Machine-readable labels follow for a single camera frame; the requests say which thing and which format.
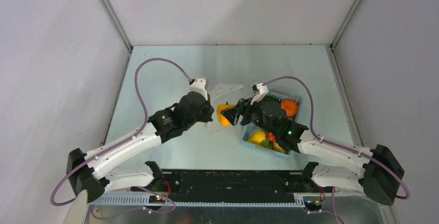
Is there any orange yellow bell pepper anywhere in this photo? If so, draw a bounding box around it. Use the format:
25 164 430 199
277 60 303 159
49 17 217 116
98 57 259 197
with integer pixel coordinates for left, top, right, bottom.
216 103 237 128

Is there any clear dotted zip top bag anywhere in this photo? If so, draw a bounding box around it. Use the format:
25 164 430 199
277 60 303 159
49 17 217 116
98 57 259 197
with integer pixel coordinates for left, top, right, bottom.
205 83 243 135

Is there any red chili pepper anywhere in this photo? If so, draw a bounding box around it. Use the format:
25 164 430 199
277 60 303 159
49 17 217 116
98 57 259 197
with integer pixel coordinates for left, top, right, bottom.
266 133 276 143

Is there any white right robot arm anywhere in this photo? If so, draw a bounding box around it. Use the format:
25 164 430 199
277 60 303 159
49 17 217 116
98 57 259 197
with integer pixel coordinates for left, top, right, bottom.
217 99 404 206

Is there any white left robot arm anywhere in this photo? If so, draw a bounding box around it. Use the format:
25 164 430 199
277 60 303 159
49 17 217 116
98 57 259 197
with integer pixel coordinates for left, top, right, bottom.
66 91 214 203

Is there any light blue plastic basket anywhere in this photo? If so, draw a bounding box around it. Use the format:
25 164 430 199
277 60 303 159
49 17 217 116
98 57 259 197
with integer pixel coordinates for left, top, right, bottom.
241 90 302 158

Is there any green pepper stem piece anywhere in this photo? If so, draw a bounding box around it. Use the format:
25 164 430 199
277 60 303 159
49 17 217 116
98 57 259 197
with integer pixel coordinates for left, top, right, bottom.
259 139 273 150

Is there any yellow lemon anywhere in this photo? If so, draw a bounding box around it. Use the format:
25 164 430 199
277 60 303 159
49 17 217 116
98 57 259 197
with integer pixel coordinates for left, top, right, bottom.
272 142 287 154

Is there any left circuit board with leds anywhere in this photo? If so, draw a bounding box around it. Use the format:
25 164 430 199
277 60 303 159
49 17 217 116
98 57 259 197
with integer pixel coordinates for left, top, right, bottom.
148 195 168 204

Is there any circuit board with leds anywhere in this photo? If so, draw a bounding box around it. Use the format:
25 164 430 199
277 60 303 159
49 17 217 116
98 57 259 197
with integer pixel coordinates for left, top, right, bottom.
148 195 168 204
303 200 324 214

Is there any right circuit board with leds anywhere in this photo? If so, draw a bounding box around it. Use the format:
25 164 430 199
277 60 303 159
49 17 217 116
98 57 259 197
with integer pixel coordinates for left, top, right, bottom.
303 200 324 214

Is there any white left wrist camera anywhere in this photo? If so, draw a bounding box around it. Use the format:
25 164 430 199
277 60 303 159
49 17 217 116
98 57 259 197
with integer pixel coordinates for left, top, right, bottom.
189 77 208 100

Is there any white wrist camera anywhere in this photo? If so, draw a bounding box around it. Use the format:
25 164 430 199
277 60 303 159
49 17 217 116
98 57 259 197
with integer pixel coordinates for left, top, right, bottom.
189 77 208 100
250 83 269 105

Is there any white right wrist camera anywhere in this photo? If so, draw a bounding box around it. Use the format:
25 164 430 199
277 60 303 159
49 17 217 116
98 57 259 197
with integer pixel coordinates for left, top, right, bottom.
250 83 269 105

